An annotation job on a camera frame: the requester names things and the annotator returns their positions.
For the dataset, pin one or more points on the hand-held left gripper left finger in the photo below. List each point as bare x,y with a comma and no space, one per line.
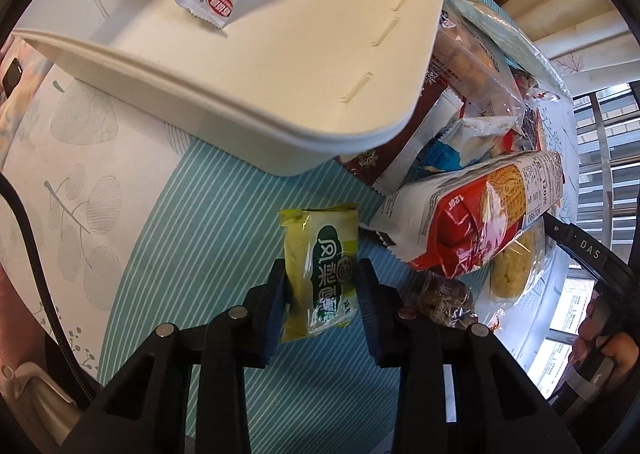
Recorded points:
272,319

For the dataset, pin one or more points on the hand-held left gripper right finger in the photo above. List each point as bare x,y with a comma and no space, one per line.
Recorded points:
371,319

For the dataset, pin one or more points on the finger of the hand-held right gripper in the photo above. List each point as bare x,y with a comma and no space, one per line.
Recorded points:
577,249

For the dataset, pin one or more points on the green snack packet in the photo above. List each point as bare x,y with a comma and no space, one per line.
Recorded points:
320,254

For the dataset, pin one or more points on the large printed biscuit packet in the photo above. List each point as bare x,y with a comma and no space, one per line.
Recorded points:
450,229

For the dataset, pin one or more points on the brown snowflake snack packet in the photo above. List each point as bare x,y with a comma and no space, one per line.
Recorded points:
400,143

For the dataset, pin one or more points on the light blue bread packet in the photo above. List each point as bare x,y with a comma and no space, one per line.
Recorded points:
505,33

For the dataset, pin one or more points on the white plastic bin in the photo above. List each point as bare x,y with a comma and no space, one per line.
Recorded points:
250,58

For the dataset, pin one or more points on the person's right hand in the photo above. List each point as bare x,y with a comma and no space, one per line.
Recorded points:
622,349

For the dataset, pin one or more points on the clear-wrapped yellow noodle cake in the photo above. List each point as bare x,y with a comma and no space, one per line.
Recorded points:
515,269

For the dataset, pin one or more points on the clear packet of brown nuts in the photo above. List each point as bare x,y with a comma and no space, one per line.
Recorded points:
440,299

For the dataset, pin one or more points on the window grille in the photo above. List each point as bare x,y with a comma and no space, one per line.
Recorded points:
602,158

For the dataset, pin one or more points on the printed teal white tablecloth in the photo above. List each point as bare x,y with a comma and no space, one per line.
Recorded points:
200,214

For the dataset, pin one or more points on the white blue snack packet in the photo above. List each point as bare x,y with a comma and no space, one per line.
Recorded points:
460,146

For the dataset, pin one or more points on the clear bag of buns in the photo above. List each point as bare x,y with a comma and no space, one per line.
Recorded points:
465,58

